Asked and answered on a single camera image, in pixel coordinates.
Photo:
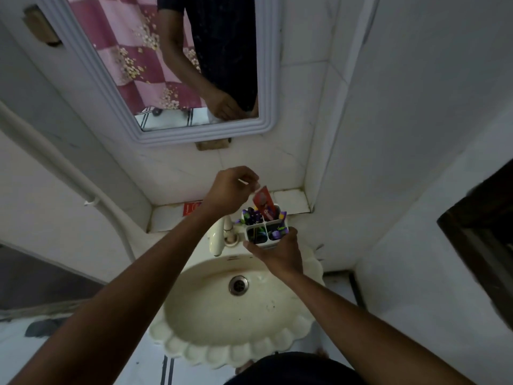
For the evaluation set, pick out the person's left hand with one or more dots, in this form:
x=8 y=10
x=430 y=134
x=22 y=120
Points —
x=226 y=192

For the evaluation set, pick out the person's right hand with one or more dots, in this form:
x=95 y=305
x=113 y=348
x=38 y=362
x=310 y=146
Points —
x=280 y=256

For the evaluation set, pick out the person's left thumb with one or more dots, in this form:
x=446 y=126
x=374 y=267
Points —
x=250 y=186

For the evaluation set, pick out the person's right thumb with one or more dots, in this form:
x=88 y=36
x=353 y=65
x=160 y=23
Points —
x=256 y=250

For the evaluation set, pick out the white compartment organizer holder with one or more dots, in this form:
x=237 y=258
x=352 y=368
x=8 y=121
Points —
x=264 y=236

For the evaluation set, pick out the red sachet packet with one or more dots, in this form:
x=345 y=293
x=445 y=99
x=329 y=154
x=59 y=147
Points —
x=263 y=201

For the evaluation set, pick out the person's right forearm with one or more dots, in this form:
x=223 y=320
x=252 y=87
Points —
x=360 y=332

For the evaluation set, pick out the person's left forearm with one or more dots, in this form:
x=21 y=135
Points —
x=120 y=308

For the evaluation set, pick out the purple sachet packet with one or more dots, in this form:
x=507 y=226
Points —
x=251 y=216
x=281 y=225

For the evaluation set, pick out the metal sink drain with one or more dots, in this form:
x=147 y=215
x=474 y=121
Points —
x=239 y=285

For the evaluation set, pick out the white plastic faucet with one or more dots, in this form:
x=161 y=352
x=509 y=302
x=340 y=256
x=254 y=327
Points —
x=218 y=236

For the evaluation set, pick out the brown wooden block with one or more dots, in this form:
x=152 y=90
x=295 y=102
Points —
x=212 y=144

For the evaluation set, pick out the small red box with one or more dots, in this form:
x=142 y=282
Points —
x=192 y=208

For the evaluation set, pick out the cream scalloped wash basin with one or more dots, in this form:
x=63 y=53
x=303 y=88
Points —
x=224 y=316

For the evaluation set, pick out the white framed wall mirror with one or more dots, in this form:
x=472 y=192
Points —
x=172 y=64

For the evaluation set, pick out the white wall pipe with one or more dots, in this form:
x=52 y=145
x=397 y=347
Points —
x=68 y=172

